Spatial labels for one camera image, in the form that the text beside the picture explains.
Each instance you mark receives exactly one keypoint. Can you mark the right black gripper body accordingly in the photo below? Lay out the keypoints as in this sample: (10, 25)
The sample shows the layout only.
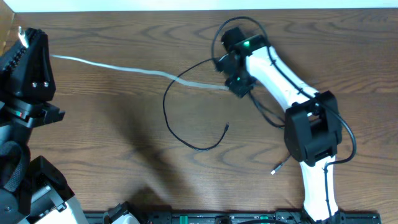
(241, 82)

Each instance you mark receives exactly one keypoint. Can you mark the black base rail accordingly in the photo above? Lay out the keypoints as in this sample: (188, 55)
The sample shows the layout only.
(164, 214)

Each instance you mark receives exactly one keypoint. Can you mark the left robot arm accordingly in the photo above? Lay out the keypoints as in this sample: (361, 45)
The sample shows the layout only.
(32, 190)

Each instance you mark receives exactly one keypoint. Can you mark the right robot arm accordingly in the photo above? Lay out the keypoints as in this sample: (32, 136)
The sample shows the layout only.
(312, 130)

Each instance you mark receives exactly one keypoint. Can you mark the cardboard panel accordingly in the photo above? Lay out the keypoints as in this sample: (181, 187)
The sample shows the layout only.
(6, 20)

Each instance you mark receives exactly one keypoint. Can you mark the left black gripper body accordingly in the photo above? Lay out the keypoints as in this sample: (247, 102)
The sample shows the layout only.
(46, 110)

